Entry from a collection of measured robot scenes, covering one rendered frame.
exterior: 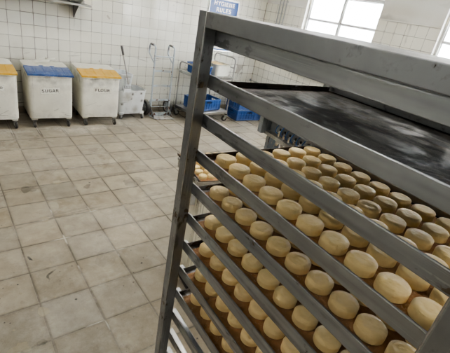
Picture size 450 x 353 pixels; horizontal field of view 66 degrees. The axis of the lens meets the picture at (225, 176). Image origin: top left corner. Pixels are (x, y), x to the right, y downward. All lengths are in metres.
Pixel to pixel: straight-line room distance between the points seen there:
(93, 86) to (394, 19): 4.30
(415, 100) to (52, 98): 4.90
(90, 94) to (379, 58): 4.95
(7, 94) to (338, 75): 4.73
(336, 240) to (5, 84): 4.69
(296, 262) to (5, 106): 4.69
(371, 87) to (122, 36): 5.58
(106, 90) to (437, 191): 5.04
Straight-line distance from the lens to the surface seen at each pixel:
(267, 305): 0.73
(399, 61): 0.46
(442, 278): 0.50
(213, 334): 1.03
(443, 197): 0.47
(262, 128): 2.75
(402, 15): 5.80
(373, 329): 0.64
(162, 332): 1.20
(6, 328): 2.49
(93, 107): 5.35
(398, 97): 0.49
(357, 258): 0.61
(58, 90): 5.14
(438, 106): 0.47
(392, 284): 0.59
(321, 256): 0.59
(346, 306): 0.66
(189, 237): 2.34
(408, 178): 0.48
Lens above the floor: 1.83
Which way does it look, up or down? 25 degrees down
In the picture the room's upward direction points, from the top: 11 degrees clockwise
